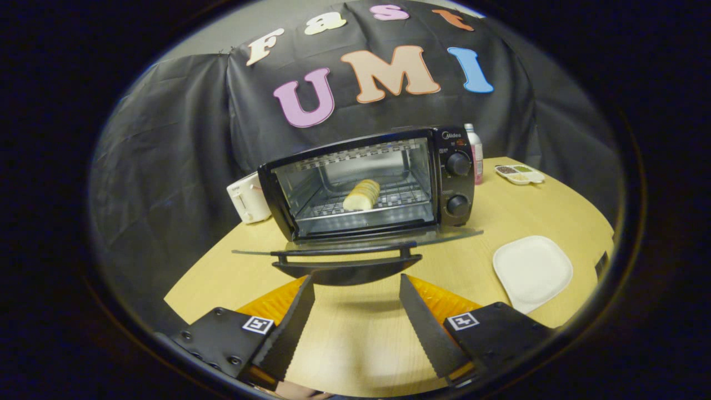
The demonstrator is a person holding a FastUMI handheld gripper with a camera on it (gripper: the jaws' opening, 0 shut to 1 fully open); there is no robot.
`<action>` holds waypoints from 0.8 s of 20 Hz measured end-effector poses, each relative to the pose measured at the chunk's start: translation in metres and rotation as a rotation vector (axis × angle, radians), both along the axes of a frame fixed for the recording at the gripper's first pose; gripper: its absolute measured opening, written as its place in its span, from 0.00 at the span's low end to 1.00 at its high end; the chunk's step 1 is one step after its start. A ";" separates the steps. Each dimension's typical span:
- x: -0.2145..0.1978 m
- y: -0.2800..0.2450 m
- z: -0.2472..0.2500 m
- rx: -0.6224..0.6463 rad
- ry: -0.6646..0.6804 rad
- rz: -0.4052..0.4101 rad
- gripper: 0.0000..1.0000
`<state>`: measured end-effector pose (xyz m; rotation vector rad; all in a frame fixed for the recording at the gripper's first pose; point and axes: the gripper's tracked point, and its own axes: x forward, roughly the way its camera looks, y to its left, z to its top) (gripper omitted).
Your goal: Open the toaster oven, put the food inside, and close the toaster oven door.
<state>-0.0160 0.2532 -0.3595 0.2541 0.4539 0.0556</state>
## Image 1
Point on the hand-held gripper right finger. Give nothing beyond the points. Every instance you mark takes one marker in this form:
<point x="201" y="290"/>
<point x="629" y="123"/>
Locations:
<point x="425" y="328"/>

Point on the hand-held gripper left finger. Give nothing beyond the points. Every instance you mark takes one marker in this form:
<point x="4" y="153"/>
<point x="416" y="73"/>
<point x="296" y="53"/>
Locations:
<point x="289" y="328"/>

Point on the black toaster oven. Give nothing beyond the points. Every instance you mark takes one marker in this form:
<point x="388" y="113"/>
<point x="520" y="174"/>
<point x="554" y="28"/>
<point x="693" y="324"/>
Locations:
<point x="455" y="189"/>

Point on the yellow sliced bread loaf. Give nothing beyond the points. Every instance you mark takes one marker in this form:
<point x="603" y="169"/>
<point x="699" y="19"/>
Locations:
<point x="362" y="195"/>

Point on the white pop-up toaster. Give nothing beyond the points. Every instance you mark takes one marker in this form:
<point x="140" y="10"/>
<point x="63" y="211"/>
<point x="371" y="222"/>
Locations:
<point x="249" y="200"/>

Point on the white square plate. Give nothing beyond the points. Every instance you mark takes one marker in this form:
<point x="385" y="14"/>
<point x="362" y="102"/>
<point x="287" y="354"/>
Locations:
<point x="532" y="272"/>

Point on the silver and pink bottle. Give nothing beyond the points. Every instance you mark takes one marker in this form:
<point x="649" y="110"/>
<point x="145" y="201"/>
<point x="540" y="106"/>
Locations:
<point x="476" y="155"/>

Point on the white divided spice dish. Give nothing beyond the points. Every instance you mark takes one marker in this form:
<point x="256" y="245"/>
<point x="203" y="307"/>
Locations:
<point x="520" y="174"/>

